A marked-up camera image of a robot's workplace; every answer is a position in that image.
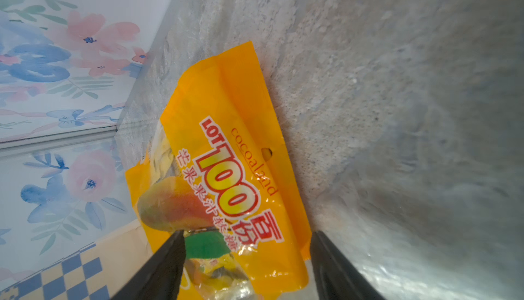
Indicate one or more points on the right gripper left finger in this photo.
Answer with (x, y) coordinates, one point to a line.
(160, 277)

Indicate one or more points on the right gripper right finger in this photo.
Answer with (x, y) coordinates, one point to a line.
(335, 276)

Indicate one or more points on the blue checkered paper bag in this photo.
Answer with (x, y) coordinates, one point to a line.
(97, 271)

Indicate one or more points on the yellow mango candy bag top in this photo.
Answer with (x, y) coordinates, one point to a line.
(218, 172)

